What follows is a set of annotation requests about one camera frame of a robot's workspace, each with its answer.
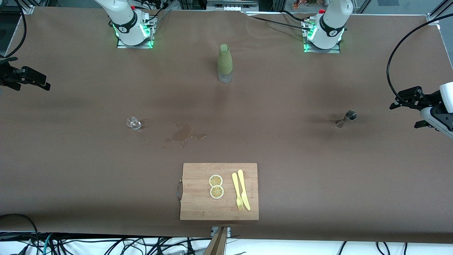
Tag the grey power strip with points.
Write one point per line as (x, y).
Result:
(230, 5)

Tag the liquid spill puddle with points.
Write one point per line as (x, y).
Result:
(182, 132)

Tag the lemon slice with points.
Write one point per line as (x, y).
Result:
(217, 192)
(216, 180)

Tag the yellow plastic fork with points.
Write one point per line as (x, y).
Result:
(235, 184)

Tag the brown table cover sheet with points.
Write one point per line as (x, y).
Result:
(318, 177)

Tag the clear glass beaker cup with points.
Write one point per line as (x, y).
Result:
(133, 123)

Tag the small metal clamp bracket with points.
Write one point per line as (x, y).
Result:
(228, 230)

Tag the aluminium corner bracket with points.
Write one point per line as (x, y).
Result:
(27, 10)
(433, 18)

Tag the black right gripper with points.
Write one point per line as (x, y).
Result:
(10, 76)

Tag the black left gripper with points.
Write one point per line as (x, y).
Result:
(422, 99)

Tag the steel double cone jigger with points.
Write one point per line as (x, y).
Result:
(351, 114)

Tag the wooden camera stand post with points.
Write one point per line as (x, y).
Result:
(217, 244)

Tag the wooden cutting board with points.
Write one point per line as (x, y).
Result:
(198, 205)

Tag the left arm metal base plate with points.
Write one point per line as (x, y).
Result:
(334, 50)

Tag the yellow plastic knife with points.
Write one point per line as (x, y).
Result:
(244, 194)

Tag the green sleeved glass bottle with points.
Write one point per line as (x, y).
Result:
(224, 60)

